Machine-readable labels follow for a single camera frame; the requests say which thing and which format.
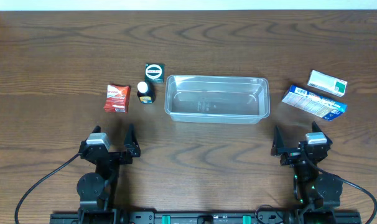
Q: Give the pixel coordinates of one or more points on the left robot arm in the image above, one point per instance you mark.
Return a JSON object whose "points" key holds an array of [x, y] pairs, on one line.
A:
{"points": [[97, 189]]}

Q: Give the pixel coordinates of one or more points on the dark bottle white cap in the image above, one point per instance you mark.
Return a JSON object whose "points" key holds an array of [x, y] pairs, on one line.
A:
{"points": [[145, 93]]}

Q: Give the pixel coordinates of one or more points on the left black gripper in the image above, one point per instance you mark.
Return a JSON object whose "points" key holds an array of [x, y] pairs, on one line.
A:
{"points": [[114, 156]]}

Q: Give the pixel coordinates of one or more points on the dark green square box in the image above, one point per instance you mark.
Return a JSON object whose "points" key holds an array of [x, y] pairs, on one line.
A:
{"points": [[154, 73]]}

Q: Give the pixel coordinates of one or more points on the blue white medicine box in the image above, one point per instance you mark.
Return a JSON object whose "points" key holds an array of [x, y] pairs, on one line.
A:
{"points": [[313, 103]]}

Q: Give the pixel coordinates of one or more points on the black mounting rail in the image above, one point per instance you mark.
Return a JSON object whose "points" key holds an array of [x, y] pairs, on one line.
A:
{"points": [[261, 216]]}

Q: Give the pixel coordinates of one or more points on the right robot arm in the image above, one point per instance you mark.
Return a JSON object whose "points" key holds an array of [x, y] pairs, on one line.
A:
{"points": [[318, 193]]}

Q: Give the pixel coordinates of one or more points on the clear plastic container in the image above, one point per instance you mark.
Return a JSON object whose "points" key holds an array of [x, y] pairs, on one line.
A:
{"points": [[217, 99]]}

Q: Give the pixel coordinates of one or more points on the white green medicine box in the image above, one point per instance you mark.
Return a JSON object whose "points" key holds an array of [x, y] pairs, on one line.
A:
{"points": [[327, 83]]}

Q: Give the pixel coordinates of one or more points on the red medicine packet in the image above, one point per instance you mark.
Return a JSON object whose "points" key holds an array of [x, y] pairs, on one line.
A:
{"points": [[117, 98]]}

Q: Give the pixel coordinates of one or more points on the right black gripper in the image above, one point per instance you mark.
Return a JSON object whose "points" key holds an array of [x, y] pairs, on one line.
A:
{"points": [[296, 154]]}

